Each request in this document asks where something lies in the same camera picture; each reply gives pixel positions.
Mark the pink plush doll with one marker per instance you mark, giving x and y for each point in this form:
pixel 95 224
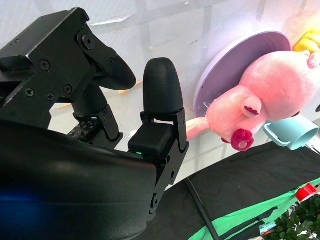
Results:
pixel 270 87

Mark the green leafy plant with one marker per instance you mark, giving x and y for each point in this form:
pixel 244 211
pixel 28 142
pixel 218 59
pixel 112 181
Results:
pixel 300 222

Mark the light blue plastic mug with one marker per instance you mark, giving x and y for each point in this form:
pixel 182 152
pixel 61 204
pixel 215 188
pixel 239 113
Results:
pixel 295 130

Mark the lavender round plate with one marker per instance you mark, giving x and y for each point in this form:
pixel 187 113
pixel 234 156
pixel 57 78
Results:
pixel 225 62

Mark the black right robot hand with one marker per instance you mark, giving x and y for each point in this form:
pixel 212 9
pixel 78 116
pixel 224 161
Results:
pixel 75 187

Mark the small red object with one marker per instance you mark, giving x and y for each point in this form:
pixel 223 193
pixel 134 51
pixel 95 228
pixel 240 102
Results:
pixel 306 192

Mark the small orange sliver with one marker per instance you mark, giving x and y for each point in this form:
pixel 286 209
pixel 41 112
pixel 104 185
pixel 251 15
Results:
pixel 123 91

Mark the black backdrop cloth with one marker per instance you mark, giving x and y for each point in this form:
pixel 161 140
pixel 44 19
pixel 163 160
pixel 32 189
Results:
pixel 250 180

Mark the orange white striped pumpkin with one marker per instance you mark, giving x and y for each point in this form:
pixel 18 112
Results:
pixel 310 40

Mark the green cloth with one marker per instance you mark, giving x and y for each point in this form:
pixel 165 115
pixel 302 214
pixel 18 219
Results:
pixel 240 220

